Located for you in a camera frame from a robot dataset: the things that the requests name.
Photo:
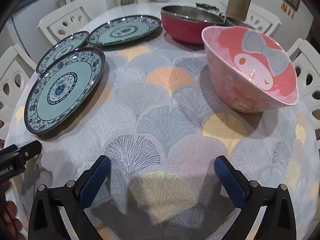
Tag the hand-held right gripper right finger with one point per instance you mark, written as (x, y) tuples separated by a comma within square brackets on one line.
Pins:
[(228, 180)]

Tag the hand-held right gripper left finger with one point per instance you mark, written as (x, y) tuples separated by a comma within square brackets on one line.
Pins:
[(95, 180)]

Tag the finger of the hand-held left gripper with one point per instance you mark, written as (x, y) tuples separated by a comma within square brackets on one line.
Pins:
[(31, 150)]

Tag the blue floral ceramic plate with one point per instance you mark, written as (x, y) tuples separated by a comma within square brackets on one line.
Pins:
[(56, 51), (125, 31), (47, 97)]

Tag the pink cartoon bowl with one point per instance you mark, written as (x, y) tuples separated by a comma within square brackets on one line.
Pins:
[(252, 65)]

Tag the red steel-lined bowl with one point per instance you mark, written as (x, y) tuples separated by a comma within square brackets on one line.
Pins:
[(182, 28)]

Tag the person's left hand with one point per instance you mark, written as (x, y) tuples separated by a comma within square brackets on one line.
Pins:
[(11, 211)]

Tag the white dining chair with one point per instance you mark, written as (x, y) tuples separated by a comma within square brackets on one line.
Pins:
[(262, 17), (60, 17), (306, 60), (13, 62)]

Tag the fan-patterned tablecloth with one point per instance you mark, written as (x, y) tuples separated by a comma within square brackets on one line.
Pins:
[(162, 120)]

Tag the white refrigerator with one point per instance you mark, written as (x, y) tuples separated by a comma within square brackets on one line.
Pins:
[(30, 30)]

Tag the tan metal thermos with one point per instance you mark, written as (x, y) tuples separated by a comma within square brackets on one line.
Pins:
[(237, 2)]

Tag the orange hanging wall ornaments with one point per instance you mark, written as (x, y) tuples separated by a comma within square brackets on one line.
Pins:
[(287, 8)]

